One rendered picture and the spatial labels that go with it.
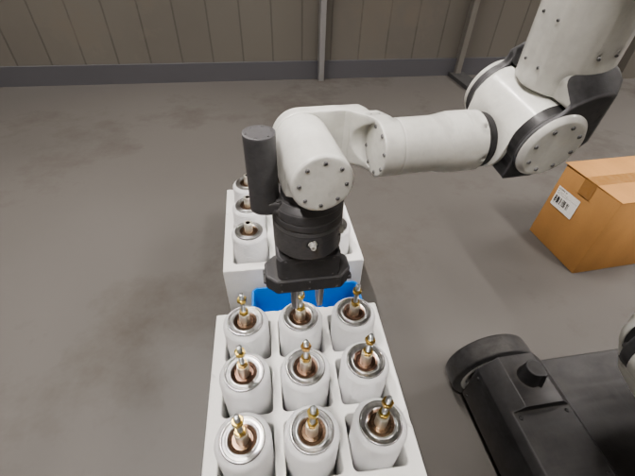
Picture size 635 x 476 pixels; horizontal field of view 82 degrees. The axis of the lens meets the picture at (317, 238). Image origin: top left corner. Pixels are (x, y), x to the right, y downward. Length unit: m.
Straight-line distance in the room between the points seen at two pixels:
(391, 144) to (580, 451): 0.69
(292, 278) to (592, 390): 0.73
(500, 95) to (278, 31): 2.38
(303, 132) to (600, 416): 0.83
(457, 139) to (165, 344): 0.93
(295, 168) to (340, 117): 0.12
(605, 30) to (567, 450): 0.70
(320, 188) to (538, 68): 0.26
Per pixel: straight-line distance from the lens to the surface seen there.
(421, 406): 1.04
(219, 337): 0.89
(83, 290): 1.37
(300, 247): 0.44
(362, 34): 2.89
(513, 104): 0.48
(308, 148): 0.36
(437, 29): 3.07
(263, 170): 0.40
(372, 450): 0.71
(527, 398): 0.89
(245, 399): 0.74
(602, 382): 1.05
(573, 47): 0.46
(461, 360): 0.95
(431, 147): 0.44
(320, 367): 0.75
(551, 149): 0.48
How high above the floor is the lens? 0.91
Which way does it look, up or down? 42 degrees down
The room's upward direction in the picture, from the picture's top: 2 degrees clockwise
